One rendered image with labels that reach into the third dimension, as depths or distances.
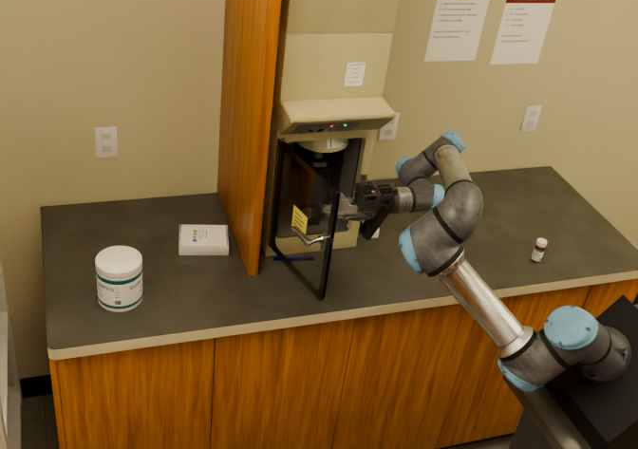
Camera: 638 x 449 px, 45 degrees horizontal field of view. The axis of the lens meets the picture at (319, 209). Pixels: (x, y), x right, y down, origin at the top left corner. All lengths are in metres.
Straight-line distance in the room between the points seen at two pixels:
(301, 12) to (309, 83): 0.21
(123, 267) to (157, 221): 0.46
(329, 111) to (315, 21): 0.25
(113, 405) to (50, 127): 0.91
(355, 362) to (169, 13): 1.28
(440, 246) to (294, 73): 0.66
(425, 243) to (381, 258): 0.68
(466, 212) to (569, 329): 0.39
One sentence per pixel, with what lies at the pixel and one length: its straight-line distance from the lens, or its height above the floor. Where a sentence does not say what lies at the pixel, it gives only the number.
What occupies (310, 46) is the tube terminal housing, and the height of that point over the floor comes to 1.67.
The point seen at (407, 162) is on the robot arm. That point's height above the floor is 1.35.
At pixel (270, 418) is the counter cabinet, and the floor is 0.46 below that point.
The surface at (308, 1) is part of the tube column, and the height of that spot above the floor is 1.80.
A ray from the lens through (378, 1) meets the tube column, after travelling 2.20.
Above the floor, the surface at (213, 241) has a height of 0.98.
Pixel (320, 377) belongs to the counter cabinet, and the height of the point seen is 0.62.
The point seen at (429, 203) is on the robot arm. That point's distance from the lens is 2.24.
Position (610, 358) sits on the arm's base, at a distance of 2.13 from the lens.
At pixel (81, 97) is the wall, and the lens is 2.60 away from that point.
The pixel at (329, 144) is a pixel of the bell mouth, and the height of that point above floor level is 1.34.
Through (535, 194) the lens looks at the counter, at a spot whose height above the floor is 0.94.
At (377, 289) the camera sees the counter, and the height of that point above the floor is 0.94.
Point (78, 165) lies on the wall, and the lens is 2.72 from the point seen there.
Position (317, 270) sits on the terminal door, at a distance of 2.25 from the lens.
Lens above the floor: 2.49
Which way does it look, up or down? 34 degrees down
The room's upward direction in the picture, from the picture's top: 8 degrees clockwise
